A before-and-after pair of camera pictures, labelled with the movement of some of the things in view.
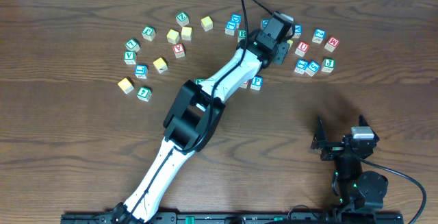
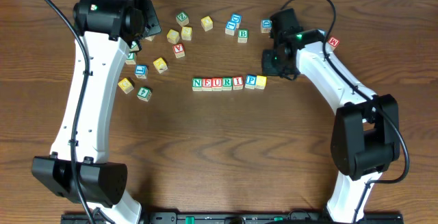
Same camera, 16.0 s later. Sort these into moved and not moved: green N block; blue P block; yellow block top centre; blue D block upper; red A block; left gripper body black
Moved: blue P block; left gripper body black
Not moved: blue D block upper; green N block; yellow block top centre; red A block
